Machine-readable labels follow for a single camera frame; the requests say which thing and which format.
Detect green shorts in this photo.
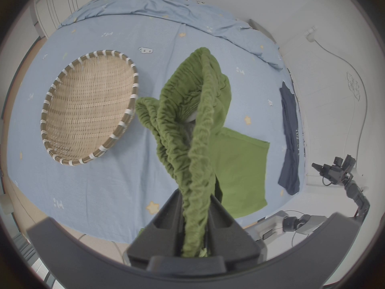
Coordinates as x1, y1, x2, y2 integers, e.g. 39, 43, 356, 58
135, 47, 271, 259

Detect round woven basket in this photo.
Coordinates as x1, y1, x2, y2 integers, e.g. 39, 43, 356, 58
40, 49, 139, 166

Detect bed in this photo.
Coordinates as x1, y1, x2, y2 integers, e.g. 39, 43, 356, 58
3, 0, 372, 243

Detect white wardrobe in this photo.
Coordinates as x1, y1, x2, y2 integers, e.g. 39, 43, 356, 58
33, 0, 142, 38

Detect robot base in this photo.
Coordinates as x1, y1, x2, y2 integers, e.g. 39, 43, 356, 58
254, 210, 330, 247

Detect pale blue quilt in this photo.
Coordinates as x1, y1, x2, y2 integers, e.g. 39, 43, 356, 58
60, 0, 283, 71

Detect dark blue garment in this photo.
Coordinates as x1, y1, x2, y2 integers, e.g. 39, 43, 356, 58
277, 81, 301, 196

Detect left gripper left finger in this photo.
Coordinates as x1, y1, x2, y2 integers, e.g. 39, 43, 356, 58
126, 188, 184, 261

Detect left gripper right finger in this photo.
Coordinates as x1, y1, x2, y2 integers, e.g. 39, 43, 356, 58
206, 192, 263, 261

